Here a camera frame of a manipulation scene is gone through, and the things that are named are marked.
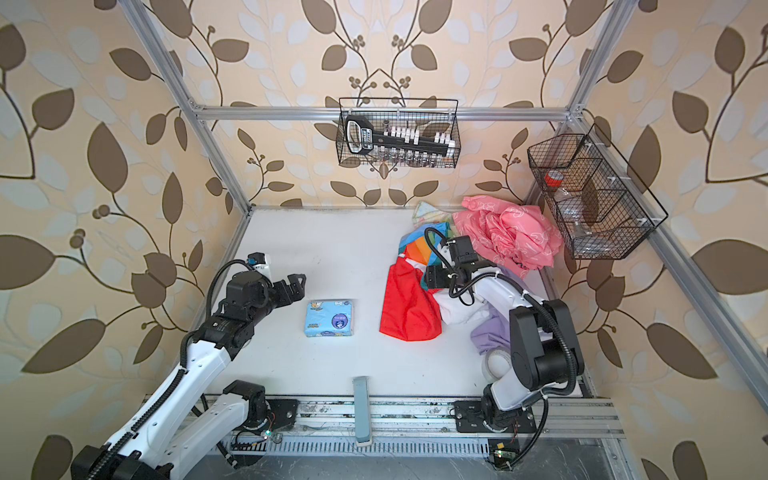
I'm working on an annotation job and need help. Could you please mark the rainbow red white cloth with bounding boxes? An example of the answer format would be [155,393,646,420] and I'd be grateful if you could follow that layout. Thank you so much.
[379,222,490,342]

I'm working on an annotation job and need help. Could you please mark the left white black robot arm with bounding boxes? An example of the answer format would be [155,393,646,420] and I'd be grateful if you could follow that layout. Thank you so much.
[70,253,306,479]

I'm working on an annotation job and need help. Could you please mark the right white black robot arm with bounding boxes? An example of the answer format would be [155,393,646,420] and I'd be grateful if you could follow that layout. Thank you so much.
[424,227,585,432]

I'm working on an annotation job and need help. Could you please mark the pink patterned cloth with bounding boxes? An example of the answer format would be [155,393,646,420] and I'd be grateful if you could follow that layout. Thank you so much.
[453,195,563,278]

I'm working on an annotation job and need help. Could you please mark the pale floral cloth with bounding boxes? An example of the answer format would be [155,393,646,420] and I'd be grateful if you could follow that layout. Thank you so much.
[412,201,453,227]

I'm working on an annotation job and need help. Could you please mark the lilac purple cloth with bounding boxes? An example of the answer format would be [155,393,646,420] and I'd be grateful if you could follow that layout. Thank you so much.
[470,281,527,355]

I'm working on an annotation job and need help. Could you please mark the blue tissue pack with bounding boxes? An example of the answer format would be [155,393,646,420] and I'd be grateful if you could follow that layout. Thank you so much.
[304,300,354,338]

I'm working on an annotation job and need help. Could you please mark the clear tape roll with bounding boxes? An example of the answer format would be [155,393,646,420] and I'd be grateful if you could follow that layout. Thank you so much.
[481,348,512,383]

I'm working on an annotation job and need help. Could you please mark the clear bottle red cap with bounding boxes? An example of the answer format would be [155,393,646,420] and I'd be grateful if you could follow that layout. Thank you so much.
[545,170,598,255]

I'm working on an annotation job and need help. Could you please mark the grey flat bar front edge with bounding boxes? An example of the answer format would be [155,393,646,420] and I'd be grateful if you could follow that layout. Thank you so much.
[353,376,373,447]

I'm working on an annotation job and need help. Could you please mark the black bit holder tool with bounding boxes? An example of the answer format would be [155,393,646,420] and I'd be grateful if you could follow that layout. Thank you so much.
[343,115,458,157]

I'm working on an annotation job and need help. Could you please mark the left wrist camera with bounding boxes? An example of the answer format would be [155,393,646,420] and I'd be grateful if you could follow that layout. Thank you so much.
[246,252,269,271]

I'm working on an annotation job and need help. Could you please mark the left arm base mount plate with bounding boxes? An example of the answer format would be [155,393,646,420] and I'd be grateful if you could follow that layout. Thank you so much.
[236,398,299,435]

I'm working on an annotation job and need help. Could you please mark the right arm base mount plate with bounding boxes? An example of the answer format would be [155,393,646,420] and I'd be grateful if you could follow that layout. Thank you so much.
[451,400,537,434]

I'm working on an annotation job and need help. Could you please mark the black wire basket right wall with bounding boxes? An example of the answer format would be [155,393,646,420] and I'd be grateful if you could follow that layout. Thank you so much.
[527,125,668,260]

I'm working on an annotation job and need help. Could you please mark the black wire basket wall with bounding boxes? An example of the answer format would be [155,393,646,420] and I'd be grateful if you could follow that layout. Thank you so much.
[527,125,668,260]
[335,96,461,170]

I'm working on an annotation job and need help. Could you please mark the black wire basket back wall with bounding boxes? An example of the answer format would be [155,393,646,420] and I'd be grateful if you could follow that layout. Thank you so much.
[335,96,461,170]

